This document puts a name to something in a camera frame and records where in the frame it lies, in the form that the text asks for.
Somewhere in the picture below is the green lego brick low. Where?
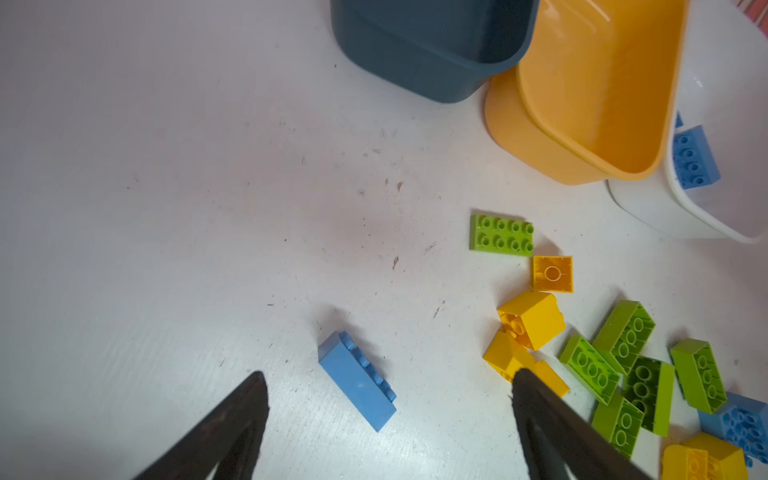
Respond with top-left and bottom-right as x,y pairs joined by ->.
559,334 -> 621,405

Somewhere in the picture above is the yellow plastic bin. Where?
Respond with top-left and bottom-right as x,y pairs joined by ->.
484,1 -> 690,185

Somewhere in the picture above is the yellow lego brick mid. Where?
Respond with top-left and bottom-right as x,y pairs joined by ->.
497,291 -> 566,351

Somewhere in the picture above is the yellow lego brick top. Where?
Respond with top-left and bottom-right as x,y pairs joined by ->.
532,256 -> 574,293

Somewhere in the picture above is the green lego brick bottom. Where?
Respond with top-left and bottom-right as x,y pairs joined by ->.
591,356 -> 675,459

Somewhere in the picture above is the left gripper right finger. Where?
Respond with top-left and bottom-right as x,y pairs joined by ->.
512,368 -> 648,479

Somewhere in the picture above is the dark teal plastic bin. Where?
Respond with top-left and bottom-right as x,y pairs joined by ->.
330,0 -> 539,103

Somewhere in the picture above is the green lego brick centre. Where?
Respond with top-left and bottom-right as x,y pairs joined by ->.
592,300 -> 656,375

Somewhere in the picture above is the blue lego brick lone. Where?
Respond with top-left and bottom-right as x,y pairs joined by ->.
318,331 -> 397,432

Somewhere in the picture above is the yellow lego brick lower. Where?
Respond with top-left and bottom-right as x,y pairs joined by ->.
532,360 -> 570,398

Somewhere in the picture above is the green lego brick upright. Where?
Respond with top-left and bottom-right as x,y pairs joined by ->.
669,338 -> 727,414

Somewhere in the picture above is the white plastic bin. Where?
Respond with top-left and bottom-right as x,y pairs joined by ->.
608,1 -> 767,244

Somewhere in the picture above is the yellow lego brick long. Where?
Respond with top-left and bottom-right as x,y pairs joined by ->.
661,433 -> 748,480

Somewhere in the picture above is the yellow lego brick small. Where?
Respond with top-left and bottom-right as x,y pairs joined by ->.
483,329 -> 536,382

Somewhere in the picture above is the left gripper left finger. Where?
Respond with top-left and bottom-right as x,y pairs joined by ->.
137,371 -> 269,479

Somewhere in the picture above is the green lego plate left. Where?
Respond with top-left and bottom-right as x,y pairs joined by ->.
469,214 -> 535,257

